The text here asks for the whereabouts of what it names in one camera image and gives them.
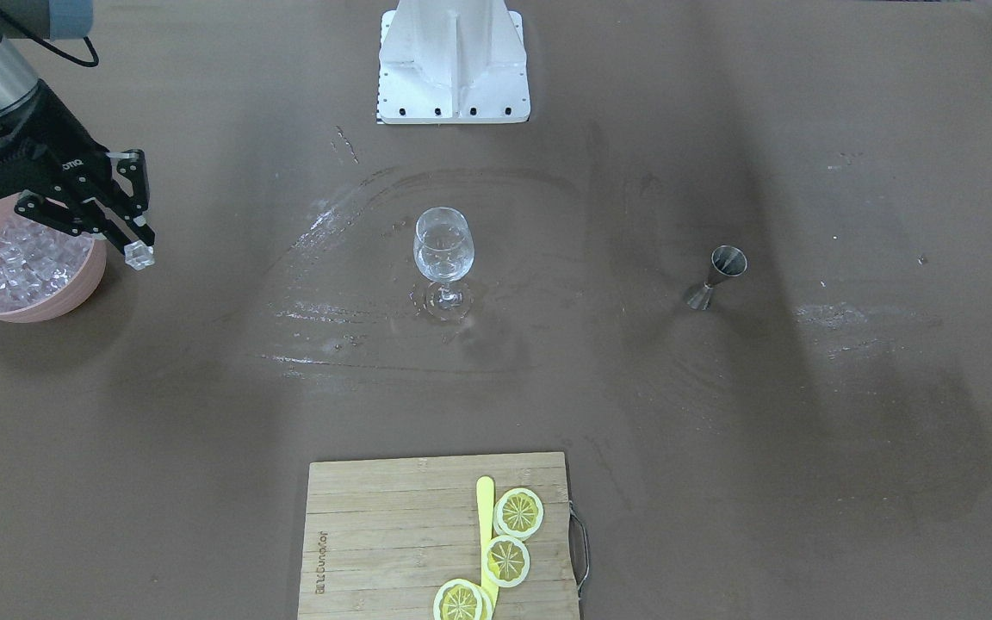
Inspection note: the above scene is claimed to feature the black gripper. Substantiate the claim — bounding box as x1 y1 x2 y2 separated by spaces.
0 82 155 252

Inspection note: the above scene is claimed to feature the clear ice cube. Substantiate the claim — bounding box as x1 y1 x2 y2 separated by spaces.
123 240 155 270

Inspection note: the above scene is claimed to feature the steel jigger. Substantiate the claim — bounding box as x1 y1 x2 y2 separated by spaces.
684 245 748 311

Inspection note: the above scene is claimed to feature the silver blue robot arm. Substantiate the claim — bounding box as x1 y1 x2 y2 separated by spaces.
0 7 155 255

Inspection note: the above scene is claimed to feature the pink bowl of ice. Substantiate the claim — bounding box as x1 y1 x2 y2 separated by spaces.
0 194 106 323

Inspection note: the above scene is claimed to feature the clear wine glass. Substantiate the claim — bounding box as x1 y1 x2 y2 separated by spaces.
412 207 475 322

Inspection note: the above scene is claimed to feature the bamboo cutting board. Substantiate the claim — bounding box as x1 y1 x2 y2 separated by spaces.
298 451 581 619

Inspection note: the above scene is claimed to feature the lemon slice far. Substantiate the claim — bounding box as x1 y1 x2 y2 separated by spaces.
493 487 546 541

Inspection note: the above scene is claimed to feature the lemon slice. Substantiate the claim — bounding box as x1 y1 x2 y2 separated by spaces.
480 535 531 588
431 580 491 620
493 487 546 541

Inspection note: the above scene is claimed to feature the lemon slice near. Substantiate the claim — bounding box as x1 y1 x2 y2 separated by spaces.
431 580 491 620

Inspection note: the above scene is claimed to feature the lemon slice middle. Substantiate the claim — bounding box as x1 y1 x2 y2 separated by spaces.
480 535 531 588

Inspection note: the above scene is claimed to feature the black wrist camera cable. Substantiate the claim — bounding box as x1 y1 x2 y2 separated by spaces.
0 0 101 68

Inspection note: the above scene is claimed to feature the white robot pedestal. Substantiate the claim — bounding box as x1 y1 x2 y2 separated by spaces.
375 1 531 125

